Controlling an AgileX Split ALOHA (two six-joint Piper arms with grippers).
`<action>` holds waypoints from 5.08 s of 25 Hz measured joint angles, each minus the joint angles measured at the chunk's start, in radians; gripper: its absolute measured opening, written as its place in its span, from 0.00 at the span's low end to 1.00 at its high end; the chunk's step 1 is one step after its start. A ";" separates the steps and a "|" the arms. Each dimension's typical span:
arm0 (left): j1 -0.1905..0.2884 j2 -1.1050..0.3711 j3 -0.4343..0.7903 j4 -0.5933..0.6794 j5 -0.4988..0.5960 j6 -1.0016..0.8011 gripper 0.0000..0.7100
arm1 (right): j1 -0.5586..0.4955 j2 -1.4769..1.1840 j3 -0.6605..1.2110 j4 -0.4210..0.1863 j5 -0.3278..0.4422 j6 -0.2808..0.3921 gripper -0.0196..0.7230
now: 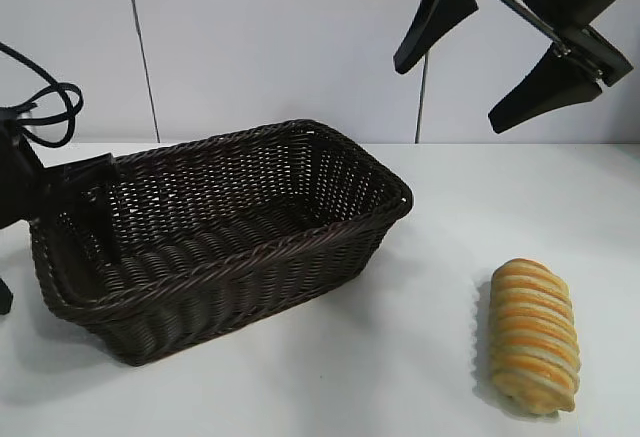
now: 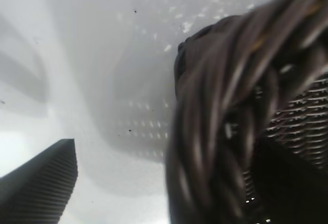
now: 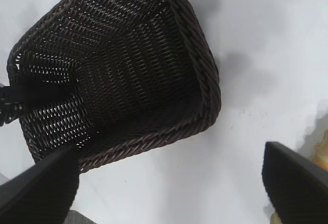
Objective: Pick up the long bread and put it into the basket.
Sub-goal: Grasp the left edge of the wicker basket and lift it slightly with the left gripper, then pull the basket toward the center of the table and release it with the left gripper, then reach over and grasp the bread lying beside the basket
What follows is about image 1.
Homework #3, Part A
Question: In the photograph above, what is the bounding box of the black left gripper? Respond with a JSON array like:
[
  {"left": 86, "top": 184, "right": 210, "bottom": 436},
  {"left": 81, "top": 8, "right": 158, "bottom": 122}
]
[{"left": 0, "top": 120, "right": 122, "bottom": 316}]

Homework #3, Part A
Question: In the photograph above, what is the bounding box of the dark brown wicker basket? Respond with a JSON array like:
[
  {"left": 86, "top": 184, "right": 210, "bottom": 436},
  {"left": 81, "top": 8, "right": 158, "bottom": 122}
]
[{"left": 28, "top": 117, "right": 416, "bottom": 368}]

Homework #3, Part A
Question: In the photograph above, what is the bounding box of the long striped bread roll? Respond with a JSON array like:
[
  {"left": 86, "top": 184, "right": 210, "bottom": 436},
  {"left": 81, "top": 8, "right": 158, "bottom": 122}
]
[{"left": 487, "top": 256, "right": 584, "bottom": 416}]

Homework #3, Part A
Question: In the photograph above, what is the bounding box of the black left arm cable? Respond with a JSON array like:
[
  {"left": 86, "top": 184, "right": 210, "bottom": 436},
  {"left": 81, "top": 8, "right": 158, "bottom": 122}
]
[{"left": 0, "top": 41, "right": 84, "bottom": 149}]

